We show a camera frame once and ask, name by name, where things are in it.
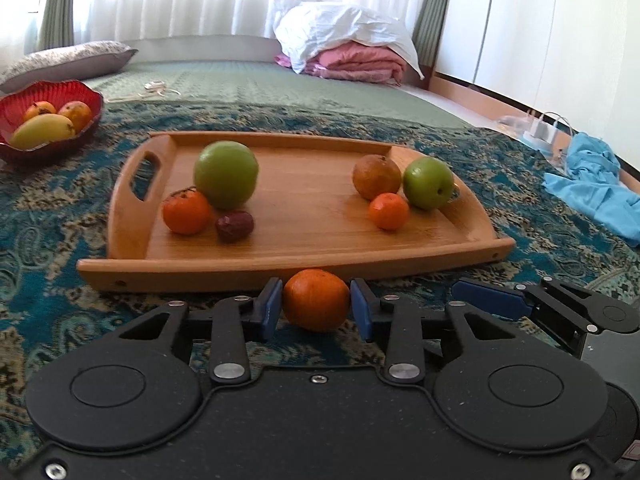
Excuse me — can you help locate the small tangerine with stem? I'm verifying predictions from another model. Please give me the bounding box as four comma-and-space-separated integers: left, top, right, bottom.
160, 188, 212, 235

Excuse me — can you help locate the pink folded blanket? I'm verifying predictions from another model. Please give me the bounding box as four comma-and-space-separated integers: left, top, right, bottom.
303, 41, 407, 86

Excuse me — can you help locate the red fruit bowl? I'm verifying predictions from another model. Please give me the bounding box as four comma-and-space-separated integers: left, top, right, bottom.
1, 80, 103, 166

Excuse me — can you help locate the yellow mango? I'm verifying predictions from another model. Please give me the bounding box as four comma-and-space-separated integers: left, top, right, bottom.
9, 114, 76, 150

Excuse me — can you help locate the white cord on mat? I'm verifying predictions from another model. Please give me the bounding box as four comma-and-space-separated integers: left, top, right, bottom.
106, 79, 184, 104

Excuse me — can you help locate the large dull orange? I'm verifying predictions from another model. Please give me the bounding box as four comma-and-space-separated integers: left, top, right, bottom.
352, 154, 402, 200

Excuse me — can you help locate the green drape left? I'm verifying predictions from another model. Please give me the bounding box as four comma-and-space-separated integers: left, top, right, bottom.
38, 0, 74, 50

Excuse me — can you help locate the orange fruit in bowl left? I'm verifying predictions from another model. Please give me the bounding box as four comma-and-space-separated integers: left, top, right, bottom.
22, 101, 56, 122

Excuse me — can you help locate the white pillow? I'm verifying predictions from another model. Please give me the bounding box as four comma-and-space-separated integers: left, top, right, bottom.
273, 1, 424, 79

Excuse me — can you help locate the green quilted mat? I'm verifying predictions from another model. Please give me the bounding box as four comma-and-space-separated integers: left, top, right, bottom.
86, 61, 469, 128

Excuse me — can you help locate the orange fruit in bowl right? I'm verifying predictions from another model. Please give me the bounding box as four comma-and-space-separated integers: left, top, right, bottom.
58, 101, 93, 133

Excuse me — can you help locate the dark red date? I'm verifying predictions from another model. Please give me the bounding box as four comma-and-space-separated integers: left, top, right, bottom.
215, 210, 255, 244

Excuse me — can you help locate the green drape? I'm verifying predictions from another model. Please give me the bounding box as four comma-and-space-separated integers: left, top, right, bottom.
38, 0, 74, 50
412, 0, 449, 68

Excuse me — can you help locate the green apple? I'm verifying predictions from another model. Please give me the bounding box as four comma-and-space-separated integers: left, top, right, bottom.
193, 141, 259, 210
402, 156, 457, 210

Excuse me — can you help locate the light blue cloth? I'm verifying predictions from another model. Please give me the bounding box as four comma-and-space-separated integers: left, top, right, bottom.
544, 132, 640, 247

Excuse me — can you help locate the floral grey pillow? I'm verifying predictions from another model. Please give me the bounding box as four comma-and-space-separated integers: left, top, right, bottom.
1, 40, 138, 94

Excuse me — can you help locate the wooden serving tray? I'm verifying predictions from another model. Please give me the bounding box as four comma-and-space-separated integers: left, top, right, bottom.
77, 131, 515, 292

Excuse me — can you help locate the medium tangerine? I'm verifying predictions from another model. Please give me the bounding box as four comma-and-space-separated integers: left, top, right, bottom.
282, 269, 350, 332

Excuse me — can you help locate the orange fruit in bowl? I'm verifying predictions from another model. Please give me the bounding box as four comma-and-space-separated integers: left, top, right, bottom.
58, 101, 93, 133
22, 101, 56, 122

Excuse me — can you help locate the green drape right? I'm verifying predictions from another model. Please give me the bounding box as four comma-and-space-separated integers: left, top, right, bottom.
412, 0, 449, 68

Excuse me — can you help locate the blue paisley blanket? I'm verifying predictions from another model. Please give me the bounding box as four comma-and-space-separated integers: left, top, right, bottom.
1, 101, 639, 469

